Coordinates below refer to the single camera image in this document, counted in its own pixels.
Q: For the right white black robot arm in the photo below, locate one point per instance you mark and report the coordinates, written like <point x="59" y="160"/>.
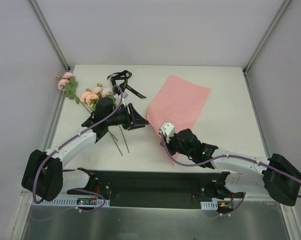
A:
<point x="274" y="176"/>

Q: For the aluminium frame post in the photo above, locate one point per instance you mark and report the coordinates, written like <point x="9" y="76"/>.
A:
<point x="49" y="34"/>
<point x="266" y="36"/>

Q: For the right white cable duct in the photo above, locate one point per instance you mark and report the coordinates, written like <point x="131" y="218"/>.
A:
<point x="209" y="205"/>

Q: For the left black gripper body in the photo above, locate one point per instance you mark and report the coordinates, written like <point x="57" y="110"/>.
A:
<point x="130" y="116"/>

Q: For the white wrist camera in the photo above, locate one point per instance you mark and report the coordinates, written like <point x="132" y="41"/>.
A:
<point x="120" y="100"/>
<point x="167" y="129"/>

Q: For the peach fake flower stem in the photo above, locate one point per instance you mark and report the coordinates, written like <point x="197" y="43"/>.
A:
<point x="88" y="97"/>

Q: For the left aluminium frame post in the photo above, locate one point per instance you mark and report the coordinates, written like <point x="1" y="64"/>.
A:
<point x="49" y="34"/>

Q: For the right aluminium frame post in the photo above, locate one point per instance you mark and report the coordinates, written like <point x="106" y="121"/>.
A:
<point x="266" y="36"/>

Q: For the pink wrapping paper sheet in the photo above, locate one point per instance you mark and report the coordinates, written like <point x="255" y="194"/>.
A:
<point x="175" y="101"/>

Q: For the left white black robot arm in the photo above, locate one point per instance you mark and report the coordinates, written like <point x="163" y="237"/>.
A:
<point x="44" y="174"/>

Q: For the pale pink fake flower stem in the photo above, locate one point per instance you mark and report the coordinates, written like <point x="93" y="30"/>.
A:
<point x="102" y="92"/>

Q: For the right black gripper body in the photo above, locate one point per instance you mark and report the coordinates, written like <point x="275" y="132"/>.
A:
<point x="172" y="142"/>

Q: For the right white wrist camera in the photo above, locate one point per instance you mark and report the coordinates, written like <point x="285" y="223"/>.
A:
<point x="167" y="129"/>

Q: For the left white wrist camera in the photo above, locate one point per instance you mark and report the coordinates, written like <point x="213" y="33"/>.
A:
<point x="120" y="100"/>

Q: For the left white cable duct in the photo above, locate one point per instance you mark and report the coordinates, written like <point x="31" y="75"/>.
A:
<point x="75" y="202"/>

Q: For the black ribbon gold lettering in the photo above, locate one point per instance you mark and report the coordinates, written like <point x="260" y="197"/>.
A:
<point x="124" y="76"/>

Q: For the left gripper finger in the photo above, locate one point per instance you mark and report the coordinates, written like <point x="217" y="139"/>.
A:
<point x="137" y="126"/>
<point x="135" y="116"/>

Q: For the white cable duct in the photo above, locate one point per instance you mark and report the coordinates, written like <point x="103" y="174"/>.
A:
<point x="75" y="202"/>
<point x="209" y="205"/>

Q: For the pink fake flower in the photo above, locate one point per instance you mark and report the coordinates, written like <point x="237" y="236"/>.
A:
<point x="67" y="84"/>

